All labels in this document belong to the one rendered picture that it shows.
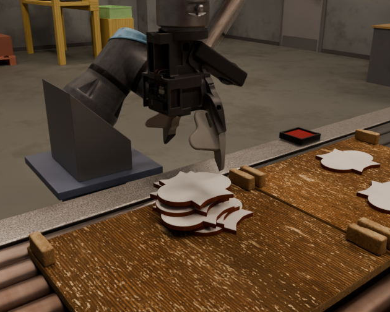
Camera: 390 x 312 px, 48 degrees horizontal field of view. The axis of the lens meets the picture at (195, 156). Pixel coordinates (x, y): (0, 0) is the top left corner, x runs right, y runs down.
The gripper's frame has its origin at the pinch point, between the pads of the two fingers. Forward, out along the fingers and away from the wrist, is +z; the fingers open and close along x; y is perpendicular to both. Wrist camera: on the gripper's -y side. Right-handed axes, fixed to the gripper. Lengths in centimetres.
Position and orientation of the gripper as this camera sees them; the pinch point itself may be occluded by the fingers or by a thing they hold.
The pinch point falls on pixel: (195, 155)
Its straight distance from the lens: 71.5
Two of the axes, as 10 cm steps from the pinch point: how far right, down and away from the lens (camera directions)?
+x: 6.0, 2.9, -7.4
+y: -8.0, 2.2, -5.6
